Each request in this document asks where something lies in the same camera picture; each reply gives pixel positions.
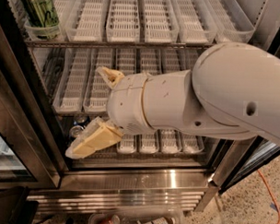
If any top shelf tray four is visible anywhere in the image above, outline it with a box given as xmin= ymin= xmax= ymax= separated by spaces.
xmin=141 ymin=0 xmax=179 ymax=43

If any red can in bin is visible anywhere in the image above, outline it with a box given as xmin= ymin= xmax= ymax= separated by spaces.
xmin=98 ymin=215 xmax=121 ymax=224

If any shelf tray two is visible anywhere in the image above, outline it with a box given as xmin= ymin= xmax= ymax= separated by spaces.
xmin=65 ymin=0 xmax=109 ymax=41
xmin=52 ymin=48 xmax=90 ymax=114

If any shelf tray six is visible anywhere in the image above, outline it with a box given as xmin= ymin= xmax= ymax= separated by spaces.
xmin=204 ymin=0 xmax=255 ymax=43
xmin=161 ymin=49 xmax=186 ymax=74

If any top shelf tray five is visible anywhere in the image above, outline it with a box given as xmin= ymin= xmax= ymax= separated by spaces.
xmin=170 ymin=0 xmax=217 ymax=45

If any blue soda can front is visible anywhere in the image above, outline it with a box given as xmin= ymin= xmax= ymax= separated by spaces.
xmin=69 ymin=125 xmax=84 ymax=139

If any top shelf tray one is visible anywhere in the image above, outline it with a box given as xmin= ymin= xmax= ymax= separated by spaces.
xmin=21 ymin=0 xmax=75 ymax=41

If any top shelf tray six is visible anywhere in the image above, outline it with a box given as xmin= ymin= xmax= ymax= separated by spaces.
xmin=204 ymin=0 xmax=255 ymax=43

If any middle shelf tray two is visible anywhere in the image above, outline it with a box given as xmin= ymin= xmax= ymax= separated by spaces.
xmin=52 ymin=48 xmax=90 ymax=114

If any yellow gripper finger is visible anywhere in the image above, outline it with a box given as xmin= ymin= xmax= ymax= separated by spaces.
xmin=65 ymin=117 xmax=123 ymax=159
xmin=97 ymin=66 xmax=124 ymax=88

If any middle shelf tray six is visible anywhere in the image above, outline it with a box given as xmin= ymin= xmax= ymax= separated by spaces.
xmin=161 ymin=49 xmax=186 ymax=74

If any shelf tray three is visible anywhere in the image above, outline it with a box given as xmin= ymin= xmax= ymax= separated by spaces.
xmin=83 ymin=48 xmax=113 ymax=113
xmin=106 ymin=0 xmax=140 ymax=42

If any top shelf tray two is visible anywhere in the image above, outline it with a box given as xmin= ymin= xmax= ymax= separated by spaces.
xmin=65 ymin=0 xmax=109 ymax=41

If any blue soda can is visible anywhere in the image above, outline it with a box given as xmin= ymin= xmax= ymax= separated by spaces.
xmin=74 ymin=114 xmax=90 ymax=127
xmin=69 ymin=125 xmax=84 ymax=139

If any fridge glass door right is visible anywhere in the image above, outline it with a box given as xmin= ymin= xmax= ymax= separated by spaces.
xmin=213 ymin=136 xmax=280 ymax=194

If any middle shelf tray five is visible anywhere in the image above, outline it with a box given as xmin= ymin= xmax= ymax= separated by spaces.
xmin=140 ymin=49 xmax=162 ymax=76

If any blue soda can rear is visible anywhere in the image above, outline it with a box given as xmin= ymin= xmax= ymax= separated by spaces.
xmin=74 ymin=114 xmax=90 ymax=127

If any middle shelf tray four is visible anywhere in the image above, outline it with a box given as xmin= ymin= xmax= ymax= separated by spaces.
xmin=116 ymin=49 xmax=136 ymax=76

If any middle shelf tray seven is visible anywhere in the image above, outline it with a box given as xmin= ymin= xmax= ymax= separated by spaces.
xmin=184 ymin=49 xmax=198 ymax=69

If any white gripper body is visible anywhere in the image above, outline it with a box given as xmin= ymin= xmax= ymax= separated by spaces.
xmin=104 ymin=71 xmax=158 ymax=136

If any shelf tray four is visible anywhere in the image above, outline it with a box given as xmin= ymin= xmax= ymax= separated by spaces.
xmin=116 ymin=49 xmax=136 ymax=76
xmin=141 ymin=0 xmax=179 ymax=43

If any clear plastic floor bin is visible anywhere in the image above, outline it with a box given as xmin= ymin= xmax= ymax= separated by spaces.
xmin=88 ymin=206 xmax=184 ymax=224

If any orange cable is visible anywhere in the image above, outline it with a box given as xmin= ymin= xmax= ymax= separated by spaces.
xmin=245 ymin=169 xmax=280 ymax=224

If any green drink can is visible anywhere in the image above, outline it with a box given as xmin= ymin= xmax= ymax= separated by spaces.
xmin=20 ymin=0 xmax=60 ymax=40

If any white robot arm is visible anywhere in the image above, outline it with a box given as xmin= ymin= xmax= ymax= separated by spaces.
xmin=65 ymin=42 xmax=280 ymax=159

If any middle shelf tray three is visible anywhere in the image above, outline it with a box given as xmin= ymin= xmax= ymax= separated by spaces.
xmin=83 ymin=48 xmax=113 ymax=113

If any top shelf tray three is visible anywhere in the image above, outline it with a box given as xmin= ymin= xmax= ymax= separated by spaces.
xmin=106 ymin=0 xmax=140 ymax=42

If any shelf tray five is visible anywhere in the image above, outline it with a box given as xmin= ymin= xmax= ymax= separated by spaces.
xmin=140 ymin=49 xmax=162 ymax=76
xmin=170 ymin=0 xmax=217 ymax=45

